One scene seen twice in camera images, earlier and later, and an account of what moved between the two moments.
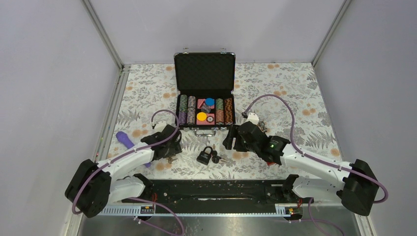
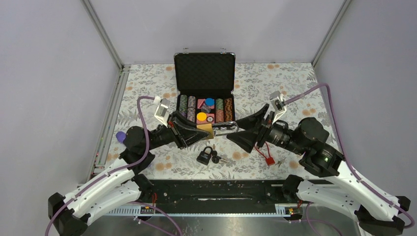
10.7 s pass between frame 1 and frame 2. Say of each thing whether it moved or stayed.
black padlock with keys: stayed
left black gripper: moved
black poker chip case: stayed
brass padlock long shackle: moved
